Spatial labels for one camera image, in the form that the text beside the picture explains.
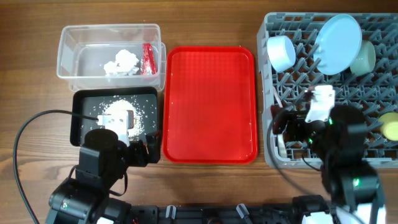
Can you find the rice and food scraps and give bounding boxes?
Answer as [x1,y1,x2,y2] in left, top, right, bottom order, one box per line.
[81,94,158,142]

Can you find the light blue small bowl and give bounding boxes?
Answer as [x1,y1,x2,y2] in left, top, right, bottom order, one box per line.
[267,35,296,72]

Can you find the red sauce packet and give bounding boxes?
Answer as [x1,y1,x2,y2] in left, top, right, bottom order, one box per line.
[141,43,157,75]

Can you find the white napkin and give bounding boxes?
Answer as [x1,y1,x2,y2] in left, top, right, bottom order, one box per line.
[103,61,119,76]
[115,49,139,75]

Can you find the light blue plate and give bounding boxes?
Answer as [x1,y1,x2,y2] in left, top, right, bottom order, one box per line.
[313,14,363,75]

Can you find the yellow plastic cup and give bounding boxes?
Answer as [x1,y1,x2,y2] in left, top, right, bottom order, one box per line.
[379,112,398,141]

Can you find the mint green bowl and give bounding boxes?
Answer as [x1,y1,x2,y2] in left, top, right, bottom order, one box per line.
[350,40,376,76]

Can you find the white plastic spoon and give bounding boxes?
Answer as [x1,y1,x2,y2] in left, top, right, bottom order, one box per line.
[277,134,287,158]

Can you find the white plastic fork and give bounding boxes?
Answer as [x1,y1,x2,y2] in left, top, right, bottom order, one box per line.
[273,87,283,108]

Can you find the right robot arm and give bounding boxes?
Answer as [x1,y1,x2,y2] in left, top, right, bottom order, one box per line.
[266,105,385,223]

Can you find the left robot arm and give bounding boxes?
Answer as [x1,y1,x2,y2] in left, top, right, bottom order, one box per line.
[45,129,162,223]

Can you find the grey dishwasher rack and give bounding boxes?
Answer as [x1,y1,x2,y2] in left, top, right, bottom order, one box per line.
[257,12,397,169]

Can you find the black plastic tray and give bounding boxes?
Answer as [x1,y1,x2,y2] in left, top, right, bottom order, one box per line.
[70,87,158,146]

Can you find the red serving tray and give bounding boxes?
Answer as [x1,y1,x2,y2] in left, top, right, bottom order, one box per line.
[162,46,259,165]

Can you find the clear plastic bin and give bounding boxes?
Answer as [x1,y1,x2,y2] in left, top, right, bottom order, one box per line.
[57,24,166,91]

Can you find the left black cable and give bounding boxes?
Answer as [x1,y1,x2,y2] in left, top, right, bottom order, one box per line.
[12,109,100,224]

